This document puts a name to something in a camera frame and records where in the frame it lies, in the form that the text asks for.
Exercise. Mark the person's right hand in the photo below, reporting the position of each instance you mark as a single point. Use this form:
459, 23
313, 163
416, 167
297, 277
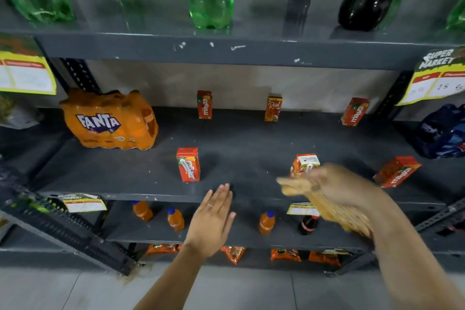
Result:
334, 184

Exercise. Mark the person's left hand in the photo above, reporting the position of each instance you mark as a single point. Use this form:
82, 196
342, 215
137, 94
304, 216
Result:
207, 226

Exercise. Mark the person's left middle finger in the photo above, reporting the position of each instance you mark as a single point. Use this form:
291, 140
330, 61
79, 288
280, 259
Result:
222, 199

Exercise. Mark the person's left thumb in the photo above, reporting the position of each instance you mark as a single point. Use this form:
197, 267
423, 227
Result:
229, 222

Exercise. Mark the person's left little finger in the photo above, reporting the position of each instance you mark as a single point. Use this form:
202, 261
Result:
204, 204

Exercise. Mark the person's right fingers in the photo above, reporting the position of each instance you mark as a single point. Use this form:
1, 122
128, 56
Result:
294, 186

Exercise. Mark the yellow dusting cloth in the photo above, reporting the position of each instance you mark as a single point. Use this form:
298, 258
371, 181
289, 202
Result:
341, 213

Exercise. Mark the person's right forearm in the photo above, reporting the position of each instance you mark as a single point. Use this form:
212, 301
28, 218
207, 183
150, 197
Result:
410, 259

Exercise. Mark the person's left forearm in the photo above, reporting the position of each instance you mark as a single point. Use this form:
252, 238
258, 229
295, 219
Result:
167, 280

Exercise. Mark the small yellow price tag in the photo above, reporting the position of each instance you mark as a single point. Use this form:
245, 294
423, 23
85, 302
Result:
83, 203
301, 209

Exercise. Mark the white-topped red juice carton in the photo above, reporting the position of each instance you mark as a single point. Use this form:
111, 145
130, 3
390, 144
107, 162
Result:
303, 162

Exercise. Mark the orange snack packet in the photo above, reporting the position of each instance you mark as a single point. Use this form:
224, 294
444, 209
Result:
285, 255
161, 248
325, 258
234, 253

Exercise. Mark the small orange drink bottle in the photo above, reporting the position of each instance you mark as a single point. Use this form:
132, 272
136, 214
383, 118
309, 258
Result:
267, 223
175, 219
142, 210

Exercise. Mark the small dark cola bottle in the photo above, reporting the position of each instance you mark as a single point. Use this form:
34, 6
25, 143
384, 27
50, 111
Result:
308, 225

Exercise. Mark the orange-brown juice carton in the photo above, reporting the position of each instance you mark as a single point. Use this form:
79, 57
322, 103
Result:
273, 109

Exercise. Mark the orange soda bottle multipack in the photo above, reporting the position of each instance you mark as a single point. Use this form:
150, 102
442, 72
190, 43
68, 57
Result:
109, 121

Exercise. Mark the grey metal shelf rack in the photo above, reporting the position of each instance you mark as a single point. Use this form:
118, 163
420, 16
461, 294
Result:
254, 51

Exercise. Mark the dark perforated metal rack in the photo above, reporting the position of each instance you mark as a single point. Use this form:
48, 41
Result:
61, 228

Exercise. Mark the blue bottle multipack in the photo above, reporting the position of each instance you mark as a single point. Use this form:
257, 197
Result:
441, 131

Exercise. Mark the large yellow price tag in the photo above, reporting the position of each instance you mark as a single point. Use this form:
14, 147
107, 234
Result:
25, 73
434, 79

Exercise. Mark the clear plastic food packet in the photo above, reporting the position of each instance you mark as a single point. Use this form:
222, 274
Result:
16, 113

